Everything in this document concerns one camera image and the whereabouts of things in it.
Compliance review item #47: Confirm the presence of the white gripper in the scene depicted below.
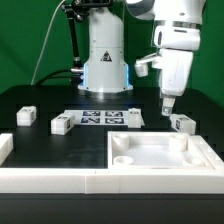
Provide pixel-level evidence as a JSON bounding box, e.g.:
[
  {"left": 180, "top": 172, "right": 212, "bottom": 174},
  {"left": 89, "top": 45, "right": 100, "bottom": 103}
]
[{"left": 153, "top": 26, "right": 200, "bottom": 116}]

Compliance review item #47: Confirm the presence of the white square tabletop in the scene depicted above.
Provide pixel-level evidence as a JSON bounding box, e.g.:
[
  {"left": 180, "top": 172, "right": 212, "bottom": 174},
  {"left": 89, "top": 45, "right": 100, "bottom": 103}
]
[{"left": 107, "top": 132, "right": 214, "bottom": 170}]

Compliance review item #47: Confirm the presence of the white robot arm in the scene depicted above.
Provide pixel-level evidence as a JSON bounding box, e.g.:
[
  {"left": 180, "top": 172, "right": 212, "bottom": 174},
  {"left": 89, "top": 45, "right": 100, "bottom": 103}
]
[{"left": 79, "top": 0, "right": 206, "bottom": 116}]

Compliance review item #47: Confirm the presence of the tag marker sheet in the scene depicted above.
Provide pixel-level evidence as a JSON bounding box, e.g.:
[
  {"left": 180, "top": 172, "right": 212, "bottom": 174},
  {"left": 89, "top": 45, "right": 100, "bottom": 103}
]
[{"left": 63, "top": 109, "right": 146, "bottom": 128}]

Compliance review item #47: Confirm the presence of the white U-shaped fence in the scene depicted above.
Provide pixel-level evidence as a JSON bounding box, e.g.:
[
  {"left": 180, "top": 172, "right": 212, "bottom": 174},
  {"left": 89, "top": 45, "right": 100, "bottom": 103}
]
[{"left": 0, "top": 133, "right": 224, "bottom": 194}]

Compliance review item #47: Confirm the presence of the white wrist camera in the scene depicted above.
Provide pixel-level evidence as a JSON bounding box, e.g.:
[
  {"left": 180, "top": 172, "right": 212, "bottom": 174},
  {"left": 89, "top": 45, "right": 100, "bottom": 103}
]
[{"left": 134, "top": 53, "right": 157, "bottom": 77}]

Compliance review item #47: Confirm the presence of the black cable bundle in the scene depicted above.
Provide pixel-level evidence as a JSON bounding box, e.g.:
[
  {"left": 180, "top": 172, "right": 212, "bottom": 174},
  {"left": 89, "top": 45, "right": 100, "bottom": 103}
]
[{"left": 34, "top": 67, "right": 84, "bottom": 87}]

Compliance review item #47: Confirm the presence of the grey cable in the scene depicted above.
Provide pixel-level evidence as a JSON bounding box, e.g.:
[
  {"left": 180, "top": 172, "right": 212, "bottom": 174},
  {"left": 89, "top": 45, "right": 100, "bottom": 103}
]
[{"left": 30, "top": 0, "right": 67, "bottom": 86}]

